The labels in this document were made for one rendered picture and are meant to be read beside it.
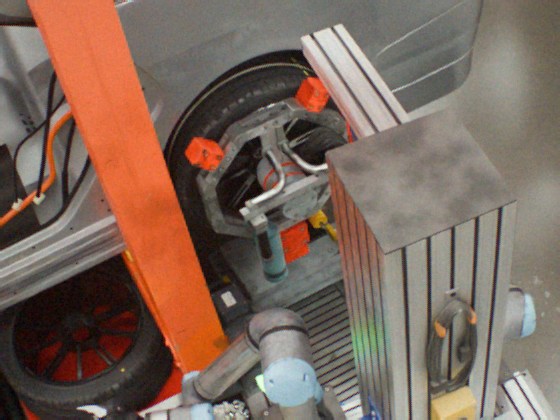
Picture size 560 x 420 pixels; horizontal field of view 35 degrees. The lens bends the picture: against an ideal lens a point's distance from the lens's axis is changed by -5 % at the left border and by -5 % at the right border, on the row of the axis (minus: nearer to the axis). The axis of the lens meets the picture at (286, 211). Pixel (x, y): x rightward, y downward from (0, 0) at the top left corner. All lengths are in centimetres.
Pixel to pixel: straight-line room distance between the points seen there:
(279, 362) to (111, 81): 72
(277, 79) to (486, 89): 183
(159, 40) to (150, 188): 57
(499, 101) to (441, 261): 310
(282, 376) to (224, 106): 123
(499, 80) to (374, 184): 321
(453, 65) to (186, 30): 114
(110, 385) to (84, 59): 152
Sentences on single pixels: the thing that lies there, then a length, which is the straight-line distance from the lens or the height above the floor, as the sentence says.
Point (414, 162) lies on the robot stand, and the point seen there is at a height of 203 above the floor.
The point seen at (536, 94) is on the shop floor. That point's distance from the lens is 469.
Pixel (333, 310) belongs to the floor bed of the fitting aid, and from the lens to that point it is 380.
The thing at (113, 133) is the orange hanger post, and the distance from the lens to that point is 219.
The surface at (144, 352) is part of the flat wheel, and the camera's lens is 330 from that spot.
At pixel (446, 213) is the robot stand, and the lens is 153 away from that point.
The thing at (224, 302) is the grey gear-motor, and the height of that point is 43.
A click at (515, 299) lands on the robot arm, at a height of 104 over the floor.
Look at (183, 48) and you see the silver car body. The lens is 281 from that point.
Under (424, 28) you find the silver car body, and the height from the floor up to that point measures 113.
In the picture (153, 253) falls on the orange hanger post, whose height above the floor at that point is 129.
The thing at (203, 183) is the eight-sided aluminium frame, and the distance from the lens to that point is 308.
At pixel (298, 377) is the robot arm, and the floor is 145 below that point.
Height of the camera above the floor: 322
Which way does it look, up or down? 50 degrees down
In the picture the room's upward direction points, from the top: 12 degrees counter-clockwise
